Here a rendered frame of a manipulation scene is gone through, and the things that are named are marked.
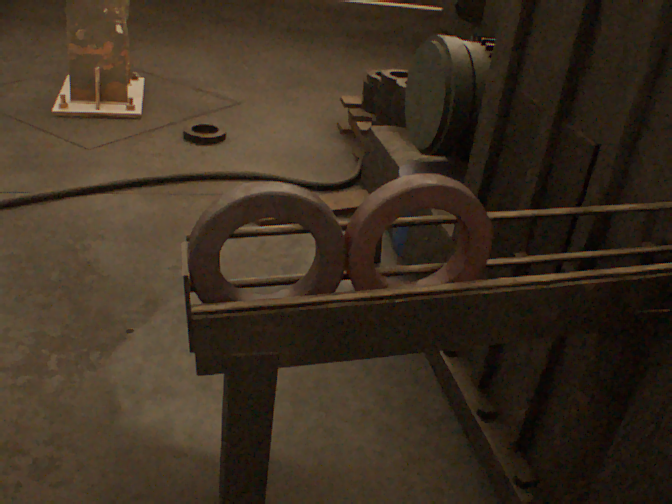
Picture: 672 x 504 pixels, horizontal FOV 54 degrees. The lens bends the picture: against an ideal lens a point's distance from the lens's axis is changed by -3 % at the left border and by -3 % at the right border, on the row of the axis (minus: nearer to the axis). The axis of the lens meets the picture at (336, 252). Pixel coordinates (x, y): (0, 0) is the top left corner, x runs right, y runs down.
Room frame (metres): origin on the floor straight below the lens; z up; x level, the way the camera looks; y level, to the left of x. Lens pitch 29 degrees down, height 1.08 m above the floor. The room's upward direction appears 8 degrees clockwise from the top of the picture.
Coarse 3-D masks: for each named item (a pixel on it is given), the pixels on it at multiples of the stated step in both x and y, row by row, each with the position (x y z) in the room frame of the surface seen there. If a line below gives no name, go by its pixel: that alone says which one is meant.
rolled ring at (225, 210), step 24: (240, 192) 0.68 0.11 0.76; (264, 192) 0.67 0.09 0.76; (288, 192) 0.68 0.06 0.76; (216, 216) 0.66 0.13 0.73; (240, 216) 0.66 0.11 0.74; (264, 216) 0.67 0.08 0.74; (288, 216) 0.68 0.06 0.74; (312, 216) 0.69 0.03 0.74; (192, 240) 0.66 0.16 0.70; (216, 240) 0.66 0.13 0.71; (336, 240) 0.69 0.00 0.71; (192, 264) 0.65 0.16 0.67; (216, 264) 0.66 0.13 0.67; (312, 264) 0.72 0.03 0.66; (336, 264) 0.70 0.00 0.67; (216, 288) 0.66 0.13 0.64; (288, 288) 0.71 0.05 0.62; (312, 288) 0.69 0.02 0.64; (336, 288) 0.70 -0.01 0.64
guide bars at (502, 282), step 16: (576, 272) 0.77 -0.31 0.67; (592, 272) 0.78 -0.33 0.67; (608, 272) 0.78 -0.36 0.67; (624, 272) 0.79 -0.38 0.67; (640, 272) 0.79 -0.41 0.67; (656, 272) 0.80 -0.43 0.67; (400, 288) 0.70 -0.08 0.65; (416, 288) 0.71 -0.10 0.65; (432, 288) 0.71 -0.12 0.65; (448, 288) 0.72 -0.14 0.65; (464, 288) 0.72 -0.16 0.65; (480, 288) 0.73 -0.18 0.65; (208, 304) 0.64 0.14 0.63; (224, 304) 0.64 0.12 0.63; (240, 304) 0.65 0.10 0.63; (256, 304) 0.65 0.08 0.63; (272, 304) 0.66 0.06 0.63; (288, 304) 0.66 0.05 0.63; (304, 304) 0.67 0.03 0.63
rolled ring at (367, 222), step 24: (384, 192) 0.72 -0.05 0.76; (408, 192) 0.72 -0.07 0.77; (432, 192) 0.72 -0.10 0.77; (456, 192) 0.73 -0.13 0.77; (360, 216) 0.71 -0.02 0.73; (384, 216) 0.71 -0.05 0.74; (456, 216) 0.74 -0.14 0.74; (480, 216) 0.74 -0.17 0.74; (360, 240) 0.70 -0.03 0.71; (480, 240) 0.75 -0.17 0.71; (360, 264) 0.70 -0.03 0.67; (456, 264) 0.75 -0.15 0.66; (480, 264) 0.75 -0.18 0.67; (360, 288) 0.71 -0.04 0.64; (384, 288) 0.71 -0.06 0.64
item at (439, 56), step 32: (416, 64) 2.24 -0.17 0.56; (448, 64) 2.04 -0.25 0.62; (480, 64) 2.07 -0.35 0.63; (416, 96) 2.20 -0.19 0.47; (448, 96) 1.99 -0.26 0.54; (480, 96) 2.01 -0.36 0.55; (384, 128) 2.48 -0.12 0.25; (416, 128) 2.15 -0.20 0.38; (448, 128) 1.97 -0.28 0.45; (384, 160) 2.26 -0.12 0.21; (416, 160) 2.19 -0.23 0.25; (448, 160) 2.24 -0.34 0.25; (448, 224) 1.73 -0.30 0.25; (416, 256) 1.84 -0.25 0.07
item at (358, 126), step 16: (368, 80) 3.01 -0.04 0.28; (384, 80) 2.78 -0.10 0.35; (400, 80) 2.61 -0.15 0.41; (368, 96) 2.99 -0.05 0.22; (384, 96) 2.77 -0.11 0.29; (400, 96) 2.53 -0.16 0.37; (352, 112) 2.96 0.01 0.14; (368, 112) 2.98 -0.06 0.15; (384, 112) 2.74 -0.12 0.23; (400, 112) 2.53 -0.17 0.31; (352, 128) 3.08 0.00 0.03
